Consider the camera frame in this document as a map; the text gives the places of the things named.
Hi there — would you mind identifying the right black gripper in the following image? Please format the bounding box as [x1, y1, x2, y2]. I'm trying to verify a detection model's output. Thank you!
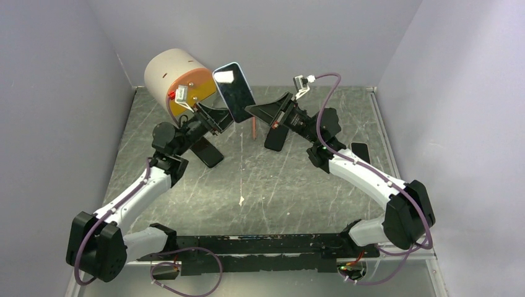
[244, 93, 319, 145]

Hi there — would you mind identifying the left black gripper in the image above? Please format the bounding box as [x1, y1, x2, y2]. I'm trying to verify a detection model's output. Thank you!
[174, 101, 242, 157]

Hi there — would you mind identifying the light blue phone case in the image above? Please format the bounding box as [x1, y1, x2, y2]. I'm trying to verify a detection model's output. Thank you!
[212, 61, 257, 124]

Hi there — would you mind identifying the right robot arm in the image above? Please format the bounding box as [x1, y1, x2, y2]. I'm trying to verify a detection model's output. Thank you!
[245, 92, 436, 257]

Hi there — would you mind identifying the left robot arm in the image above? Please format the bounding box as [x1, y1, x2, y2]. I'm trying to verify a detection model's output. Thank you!
[66, 103, 233, 286]

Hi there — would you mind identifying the black phone centre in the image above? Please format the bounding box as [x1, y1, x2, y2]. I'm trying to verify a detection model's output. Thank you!
[264, 125, 289, 152]

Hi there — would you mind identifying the black phone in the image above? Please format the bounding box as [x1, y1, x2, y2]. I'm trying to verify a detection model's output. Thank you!
[190, 137, 224, 168]
[264, 125, 289, 152]

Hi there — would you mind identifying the black phone left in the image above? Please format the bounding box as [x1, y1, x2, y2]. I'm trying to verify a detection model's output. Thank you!
[190, 137, 224, 168]

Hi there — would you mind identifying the phone in beige case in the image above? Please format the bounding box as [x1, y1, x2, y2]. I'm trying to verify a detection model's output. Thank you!
[350, 142, 371, 164]

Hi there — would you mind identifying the red pencil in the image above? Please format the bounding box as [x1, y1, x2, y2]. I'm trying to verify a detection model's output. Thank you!
[251, 118, 257, 140]

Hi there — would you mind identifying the round white drawer cabinet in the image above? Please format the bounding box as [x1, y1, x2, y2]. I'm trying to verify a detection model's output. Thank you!
[144, 48, 216, 122]

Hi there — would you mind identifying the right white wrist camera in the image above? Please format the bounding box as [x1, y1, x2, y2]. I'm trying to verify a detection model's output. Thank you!
[293, 75, 316, 100]

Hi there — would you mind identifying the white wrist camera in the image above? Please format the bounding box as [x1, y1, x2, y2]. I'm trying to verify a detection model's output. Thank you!
[293, 75, 316, 100]
[168, 85, 193, 111]

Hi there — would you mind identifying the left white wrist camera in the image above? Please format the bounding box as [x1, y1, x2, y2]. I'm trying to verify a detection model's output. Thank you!
[168, 85, 193, 111]

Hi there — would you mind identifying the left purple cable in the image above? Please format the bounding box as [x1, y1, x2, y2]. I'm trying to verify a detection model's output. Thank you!
[72, 157, 224, 297]

